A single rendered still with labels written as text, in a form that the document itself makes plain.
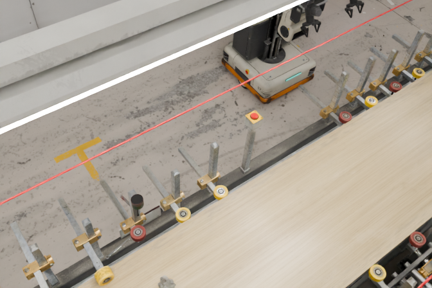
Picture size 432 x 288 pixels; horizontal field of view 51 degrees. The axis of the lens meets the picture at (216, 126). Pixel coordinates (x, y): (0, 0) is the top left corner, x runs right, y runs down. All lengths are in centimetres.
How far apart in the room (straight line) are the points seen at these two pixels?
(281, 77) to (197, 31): 296
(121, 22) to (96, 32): 6
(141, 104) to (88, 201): 105
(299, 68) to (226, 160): 109
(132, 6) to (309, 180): 184
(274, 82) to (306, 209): 171
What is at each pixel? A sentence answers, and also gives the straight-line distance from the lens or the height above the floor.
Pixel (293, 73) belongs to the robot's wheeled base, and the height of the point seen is 27.
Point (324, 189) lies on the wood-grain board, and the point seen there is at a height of 90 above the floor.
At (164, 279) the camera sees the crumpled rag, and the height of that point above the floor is 92.
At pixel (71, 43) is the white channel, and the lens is 102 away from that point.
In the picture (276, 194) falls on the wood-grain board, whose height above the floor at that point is 90.
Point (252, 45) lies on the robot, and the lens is 405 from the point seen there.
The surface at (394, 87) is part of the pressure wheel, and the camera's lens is 338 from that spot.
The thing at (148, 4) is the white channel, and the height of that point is 246.
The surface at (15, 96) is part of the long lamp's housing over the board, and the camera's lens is 105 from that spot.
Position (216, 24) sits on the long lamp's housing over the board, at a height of 236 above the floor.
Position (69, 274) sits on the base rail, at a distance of 265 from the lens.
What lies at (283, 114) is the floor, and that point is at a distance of 418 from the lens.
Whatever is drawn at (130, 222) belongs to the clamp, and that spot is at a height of 87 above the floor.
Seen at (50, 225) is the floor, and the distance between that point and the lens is 362.
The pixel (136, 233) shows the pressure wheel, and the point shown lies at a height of 91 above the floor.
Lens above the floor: 310
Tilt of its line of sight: 51 degrees down
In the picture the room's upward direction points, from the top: 5 degrees clockwise
